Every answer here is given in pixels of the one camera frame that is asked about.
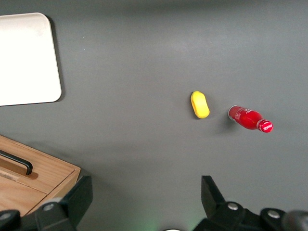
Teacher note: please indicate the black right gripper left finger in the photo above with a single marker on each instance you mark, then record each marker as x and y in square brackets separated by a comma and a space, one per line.
[72, 202]

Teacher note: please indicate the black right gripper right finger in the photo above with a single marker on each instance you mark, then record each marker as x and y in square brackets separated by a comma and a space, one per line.
[216, 202]

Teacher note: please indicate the red coke bottle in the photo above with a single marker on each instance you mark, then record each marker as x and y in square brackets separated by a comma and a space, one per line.
[249, 118]

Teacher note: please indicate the white rectangular tray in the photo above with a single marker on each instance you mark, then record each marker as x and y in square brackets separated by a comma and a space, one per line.
[26, 60]

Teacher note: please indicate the light wooden board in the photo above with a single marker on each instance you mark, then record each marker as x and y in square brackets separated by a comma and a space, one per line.
[29, 178]

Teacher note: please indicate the yellow sponge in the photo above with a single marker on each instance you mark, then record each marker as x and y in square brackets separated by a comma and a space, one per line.
[200, 105]

